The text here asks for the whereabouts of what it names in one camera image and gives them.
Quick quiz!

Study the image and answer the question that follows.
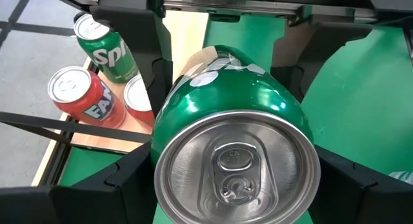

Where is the green Sprite soda can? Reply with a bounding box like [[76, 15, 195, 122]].
[[73, 11, 140, 85], [150, 45, 322, 224]]

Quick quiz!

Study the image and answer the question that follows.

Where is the green table mat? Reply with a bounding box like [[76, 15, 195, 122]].
[[59, 14, 413, 224]]

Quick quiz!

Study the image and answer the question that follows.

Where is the wooden shelf board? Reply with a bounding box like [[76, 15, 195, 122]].
[[70, 10, 210, 154]]

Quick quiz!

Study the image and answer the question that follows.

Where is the wooden tray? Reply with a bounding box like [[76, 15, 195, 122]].
[[0, 110, 152, 145]]

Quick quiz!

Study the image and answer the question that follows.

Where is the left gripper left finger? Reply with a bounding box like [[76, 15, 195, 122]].
[[0, 141, 159, 224]]

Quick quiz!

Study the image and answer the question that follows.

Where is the red Fanta soda can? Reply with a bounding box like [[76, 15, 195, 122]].
[[123, 74, 156, 128], [47, 65, 126, 130]]

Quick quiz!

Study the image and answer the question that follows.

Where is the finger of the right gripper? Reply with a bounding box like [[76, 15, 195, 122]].
[[89, 5, 174, 117], [270, 22, 374, 103]]

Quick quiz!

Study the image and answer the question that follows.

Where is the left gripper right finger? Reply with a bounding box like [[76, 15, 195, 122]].
[[307, 145, 413, 224]]

